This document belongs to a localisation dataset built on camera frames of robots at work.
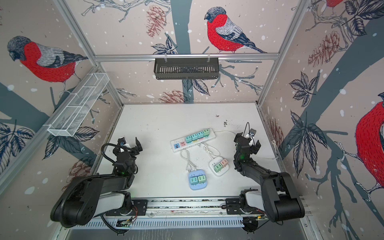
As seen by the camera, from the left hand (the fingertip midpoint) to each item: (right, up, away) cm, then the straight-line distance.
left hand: (126, 140), depth 84 cm
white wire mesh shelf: (-23, +13, -11) cm, 29 cm away
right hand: (+72, +1, +3) cm, 72 cm away
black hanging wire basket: (+33, +49, +22) cm, 63 cm away
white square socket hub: (+52, -13, +4) cm, 54 cm away
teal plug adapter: (+43, +2, +10) cm, 44 cm away
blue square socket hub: (+41, -19, -8) cm, 46 cm away
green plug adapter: (+47, +3, +11) cm, 48 cm away
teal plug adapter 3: (+35, -1, +9) cm, 36 cm away
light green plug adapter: (+52, -14, -4) cm, 54 cm away
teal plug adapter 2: (+39, +1, +9) cm, 40 cm away
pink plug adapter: (+56, -12, -2) cm, 57 cm away
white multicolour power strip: (+29, -4, +11) cm, 32 cm away
